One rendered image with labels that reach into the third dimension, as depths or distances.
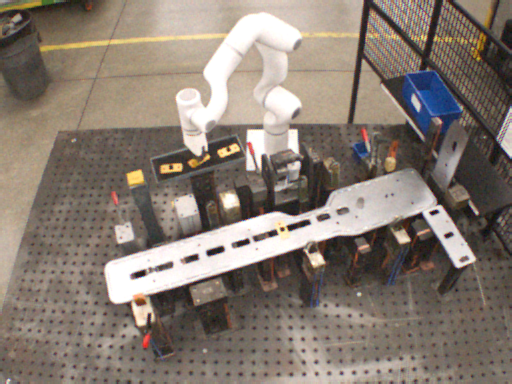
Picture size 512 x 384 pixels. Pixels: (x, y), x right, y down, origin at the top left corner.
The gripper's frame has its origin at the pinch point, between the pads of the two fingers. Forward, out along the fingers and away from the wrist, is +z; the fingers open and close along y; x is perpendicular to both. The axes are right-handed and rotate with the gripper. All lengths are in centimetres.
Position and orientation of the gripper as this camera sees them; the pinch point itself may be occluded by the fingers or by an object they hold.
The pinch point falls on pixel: (198, 155)
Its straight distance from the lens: 193.1
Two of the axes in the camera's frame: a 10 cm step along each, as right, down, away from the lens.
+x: 7.8, -5.2, 3.5
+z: 0.4, 6.0, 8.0
